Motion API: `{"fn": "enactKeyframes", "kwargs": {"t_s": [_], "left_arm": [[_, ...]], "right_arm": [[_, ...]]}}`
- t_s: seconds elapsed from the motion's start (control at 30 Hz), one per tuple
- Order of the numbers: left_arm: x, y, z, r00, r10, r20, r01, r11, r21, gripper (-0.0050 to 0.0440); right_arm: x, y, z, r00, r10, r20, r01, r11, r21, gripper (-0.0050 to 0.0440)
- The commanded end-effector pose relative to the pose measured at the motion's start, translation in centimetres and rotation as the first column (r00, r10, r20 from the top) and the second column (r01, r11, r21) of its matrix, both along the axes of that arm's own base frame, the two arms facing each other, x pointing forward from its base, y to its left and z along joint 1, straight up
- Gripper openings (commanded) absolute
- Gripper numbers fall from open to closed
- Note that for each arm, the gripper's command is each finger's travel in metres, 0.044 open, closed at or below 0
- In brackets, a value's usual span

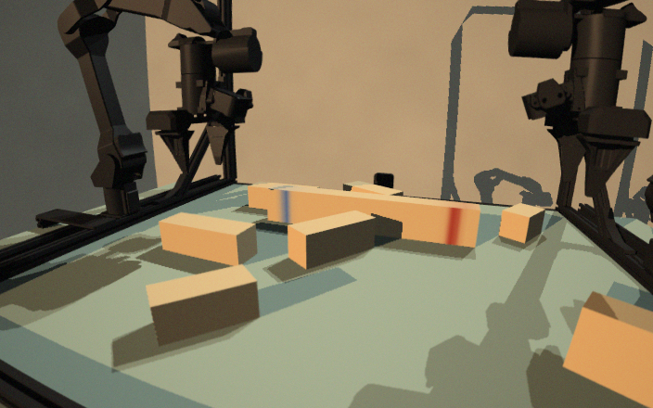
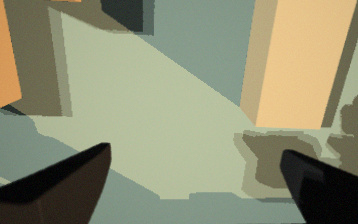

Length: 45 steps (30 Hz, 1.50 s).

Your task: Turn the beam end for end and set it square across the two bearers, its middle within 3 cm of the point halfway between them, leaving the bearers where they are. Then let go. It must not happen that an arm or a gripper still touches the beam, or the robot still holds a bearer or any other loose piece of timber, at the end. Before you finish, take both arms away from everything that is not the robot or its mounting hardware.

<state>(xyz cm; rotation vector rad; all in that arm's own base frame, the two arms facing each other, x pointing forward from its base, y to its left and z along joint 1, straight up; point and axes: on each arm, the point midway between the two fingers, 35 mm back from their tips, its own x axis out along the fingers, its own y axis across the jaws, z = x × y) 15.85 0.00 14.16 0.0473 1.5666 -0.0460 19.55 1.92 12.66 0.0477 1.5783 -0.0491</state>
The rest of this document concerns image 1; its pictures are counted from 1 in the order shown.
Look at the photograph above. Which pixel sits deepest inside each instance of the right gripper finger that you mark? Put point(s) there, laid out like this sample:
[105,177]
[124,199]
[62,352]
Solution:
[219,136]
[179,147]

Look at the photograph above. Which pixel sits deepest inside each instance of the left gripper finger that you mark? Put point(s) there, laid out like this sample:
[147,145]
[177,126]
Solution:
[571,152]
[602,160]

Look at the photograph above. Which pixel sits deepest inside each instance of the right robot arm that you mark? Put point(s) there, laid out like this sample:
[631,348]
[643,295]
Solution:
[121,153]

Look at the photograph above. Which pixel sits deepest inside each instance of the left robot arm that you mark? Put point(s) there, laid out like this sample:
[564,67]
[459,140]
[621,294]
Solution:
[544,29]

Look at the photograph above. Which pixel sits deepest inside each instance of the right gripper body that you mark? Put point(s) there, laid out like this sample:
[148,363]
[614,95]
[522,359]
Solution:
[179,121]

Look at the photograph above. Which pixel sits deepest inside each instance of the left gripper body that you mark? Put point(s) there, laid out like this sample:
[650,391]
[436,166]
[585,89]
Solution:
[600,80]

